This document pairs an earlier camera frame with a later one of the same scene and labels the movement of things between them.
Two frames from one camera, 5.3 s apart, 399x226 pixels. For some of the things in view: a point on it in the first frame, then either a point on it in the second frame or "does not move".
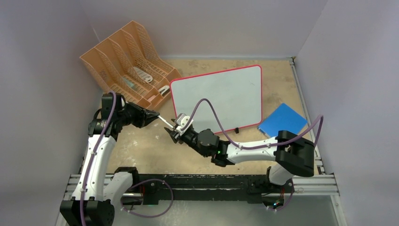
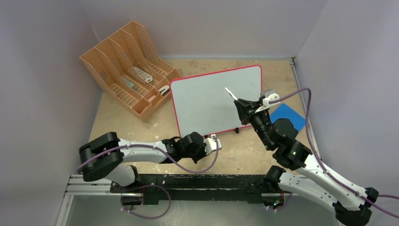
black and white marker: [165, 121] to [230, 93]
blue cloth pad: [283, 118] does not move
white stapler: [164, 90] does not move
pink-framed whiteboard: [235, 96] does not move
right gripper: [172, 134] to [244, 112]
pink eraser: [152, 97] does not move
